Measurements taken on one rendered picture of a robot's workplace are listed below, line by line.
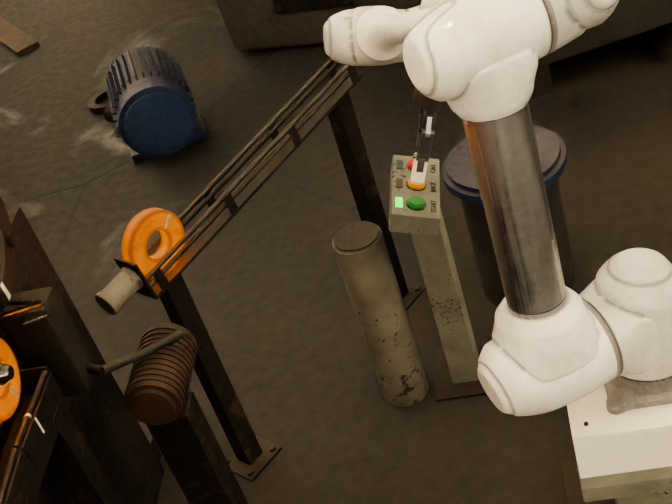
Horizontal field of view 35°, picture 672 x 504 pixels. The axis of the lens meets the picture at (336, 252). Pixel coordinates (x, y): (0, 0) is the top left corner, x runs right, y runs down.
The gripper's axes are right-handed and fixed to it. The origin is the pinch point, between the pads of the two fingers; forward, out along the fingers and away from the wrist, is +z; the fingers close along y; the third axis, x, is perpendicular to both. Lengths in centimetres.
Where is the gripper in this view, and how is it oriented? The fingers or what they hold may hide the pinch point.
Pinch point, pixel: (419, 168)
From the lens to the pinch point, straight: 234.7
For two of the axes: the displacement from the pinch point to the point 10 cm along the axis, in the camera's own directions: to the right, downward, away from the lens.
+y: -0.6, 6.2, -7.8
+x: 9.9, 1.1, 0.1
